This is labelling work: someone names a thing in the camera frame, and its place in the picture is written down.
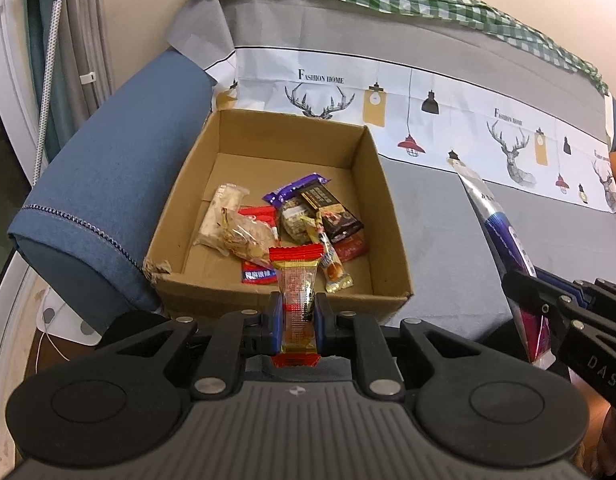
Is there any grey curtain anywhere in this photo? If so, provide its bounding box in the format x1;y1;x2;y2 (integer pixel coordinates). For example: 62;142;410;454
62;0;113;126

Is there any blue pink snack packet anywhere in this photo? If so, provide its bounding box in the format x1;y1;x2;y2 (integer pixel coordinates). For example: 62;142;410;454
448;157;556;371

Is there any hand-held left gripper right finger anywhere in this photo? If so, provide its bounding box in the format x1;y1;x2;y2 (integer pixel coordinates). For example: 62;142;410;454
313;294;494;402

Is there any person's right hand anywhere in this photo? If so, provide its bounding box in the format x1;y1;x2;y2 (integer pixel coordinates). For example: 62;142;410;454
573;400;616;480

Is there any cardboard box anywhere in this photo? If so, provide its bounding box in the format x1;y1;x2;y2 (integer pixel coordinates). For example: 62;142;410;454
145;107;415;328

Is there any white nougat bar packet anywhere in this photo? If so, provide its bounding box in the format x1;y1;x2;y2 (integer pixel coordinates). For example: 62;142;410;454
195;183;251;251

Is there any clear bread packet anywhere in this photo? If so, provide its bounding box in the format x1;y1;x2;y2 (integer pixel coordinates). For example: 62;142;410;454
220;210;279;267

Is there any dark brown chocolate packet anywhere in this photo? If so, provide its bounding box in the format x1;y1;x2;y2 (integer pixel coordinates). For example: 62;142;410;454
298;185;365;246

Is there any grey printed bed sheet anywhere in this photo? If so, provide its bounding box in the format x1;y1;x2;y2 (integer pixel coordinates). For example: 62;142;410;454
165;0;616;356

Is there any white door frame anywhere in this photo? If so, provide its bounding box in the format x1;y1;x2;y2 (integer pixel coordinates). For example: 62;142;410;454
0;0;43;181

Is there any yellow sausage snack packet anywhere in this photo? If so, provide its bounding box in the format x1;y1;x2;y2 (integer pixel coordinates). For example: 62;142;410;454
303;212;355;295

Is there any purple candy bar wrapper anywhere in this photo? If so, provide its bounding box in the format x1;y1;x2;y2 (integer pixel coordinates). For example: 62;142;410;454
262;172;331;208

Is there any small dark red packet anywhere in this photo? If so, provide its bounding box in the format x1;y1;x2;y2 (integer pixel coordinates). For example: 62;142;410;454
333;235;367;262

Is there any thin white cable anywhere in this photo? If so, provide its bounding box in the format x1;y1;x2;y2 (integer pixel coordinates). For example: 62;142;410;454
35;320;73;361

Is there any round oat cake packet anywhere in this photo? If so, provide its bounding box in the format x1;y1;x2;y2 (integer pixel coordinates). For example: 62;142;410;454
278;200;319;243

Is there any white braided cord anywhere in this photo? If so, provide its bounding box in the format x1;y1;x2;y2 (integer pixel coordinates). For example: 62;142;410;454
32;0;66;186

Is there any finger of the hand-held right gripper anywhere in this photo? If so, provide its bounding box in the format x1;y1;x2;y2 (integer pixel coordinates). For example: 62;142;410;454
535;266;616;311
500;270;584;336

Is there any red-ended clear candy packet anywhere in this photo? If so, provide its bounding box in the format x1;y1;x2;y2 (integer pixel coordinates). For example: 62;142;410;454
268;242;325;368

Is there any teal curtain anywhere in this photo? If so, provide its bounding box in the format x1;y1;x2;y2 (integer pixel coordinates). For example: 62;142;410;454
25;0;63;156

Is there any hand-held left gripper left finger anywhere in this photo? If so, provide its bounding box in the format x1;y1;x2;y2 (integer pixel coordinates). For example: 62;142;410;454
95;292;283;401

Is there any large red snack packet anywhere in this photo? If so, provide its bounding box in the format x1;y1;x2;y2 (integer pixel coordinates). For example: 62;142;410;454
238;205;281;286

